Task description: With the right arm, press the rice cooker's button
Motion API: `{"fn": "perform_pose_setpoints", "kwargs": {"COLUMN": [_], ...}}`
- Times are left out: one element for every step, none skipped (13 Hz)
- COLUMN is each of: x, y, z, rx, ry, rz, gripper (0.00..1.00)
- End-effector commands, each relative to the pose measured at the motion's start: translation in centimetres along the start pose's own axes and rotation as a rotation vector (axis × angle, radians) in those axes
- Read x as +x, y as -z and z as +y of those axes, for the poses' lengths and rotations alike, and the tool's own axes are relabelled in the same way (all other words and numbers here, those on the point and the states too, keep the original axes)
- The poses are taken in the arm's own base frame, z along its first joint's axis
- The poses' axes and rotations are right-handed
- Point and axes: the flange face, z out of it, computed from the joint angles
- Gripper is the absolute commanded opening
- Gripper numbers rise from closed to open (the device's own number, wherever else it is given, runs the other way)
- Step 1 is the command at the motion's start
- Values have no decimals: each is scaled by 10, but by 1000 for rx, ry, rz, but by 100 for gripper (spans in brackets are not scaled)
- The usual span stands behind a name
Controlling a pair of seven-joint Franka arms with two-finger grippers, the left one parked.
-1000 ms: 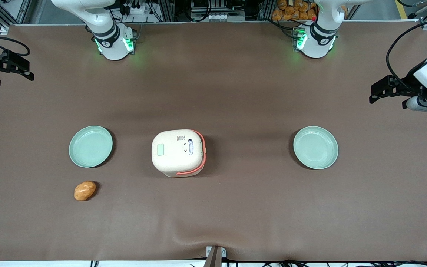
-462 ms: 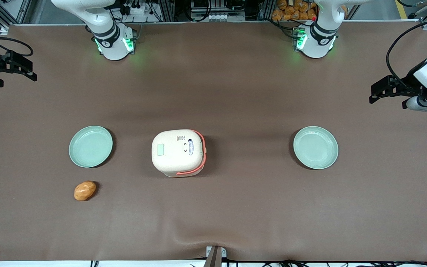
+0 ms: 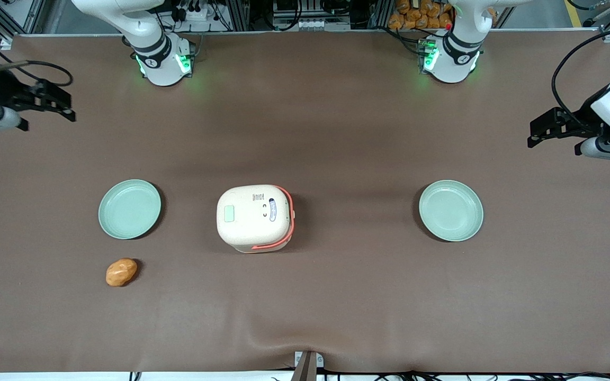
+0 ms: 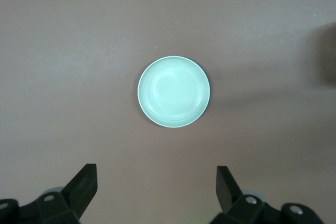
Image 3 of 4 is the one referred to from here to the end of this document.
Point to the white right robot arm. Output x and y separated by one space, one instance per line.
154 39

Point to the pale green plate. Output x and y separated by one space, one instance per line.
129 209
450 210

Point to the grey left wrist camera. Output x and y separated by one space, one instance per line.
609 151

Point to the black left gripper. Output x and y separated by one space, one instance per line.
583 117

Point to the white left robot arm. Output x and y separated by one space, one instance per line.
456 53

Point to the brown table mat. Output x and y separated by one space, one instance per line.
337 307

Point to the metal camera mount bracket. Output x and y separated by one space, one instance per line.
307 365

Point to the long white power strip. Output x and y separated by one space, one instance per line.
310 24

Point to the orange-brown bread roll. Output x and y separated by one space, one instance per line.
121 272

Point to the white power strip with plugs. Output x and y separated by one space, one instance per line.
196 11

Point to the bag of orange bread rolls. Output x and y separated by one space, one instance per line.
419 15

